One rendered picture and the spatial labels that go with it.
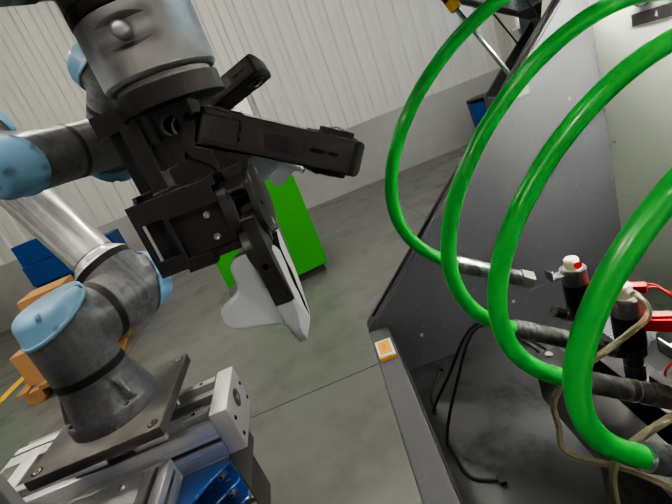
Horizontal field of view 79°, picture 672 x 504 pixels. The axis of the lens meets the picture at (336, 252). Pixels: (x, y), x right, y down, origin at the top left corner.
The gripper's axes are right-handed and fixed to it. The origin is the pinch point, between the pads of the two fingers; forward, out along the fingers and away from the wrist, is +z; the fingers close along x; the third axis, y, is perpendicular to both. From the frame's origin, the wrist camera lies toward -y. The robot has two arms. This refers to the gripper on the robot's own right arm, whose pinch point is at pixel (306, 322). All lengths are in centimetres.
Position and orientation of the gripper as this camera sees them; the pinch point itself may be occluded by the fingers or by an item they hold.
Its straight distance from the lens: 34.0
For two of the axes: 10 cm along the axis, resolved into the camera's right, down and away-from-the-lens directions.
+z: 3.5, 8.8, 3.2
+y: -9.3, 3.5, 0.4
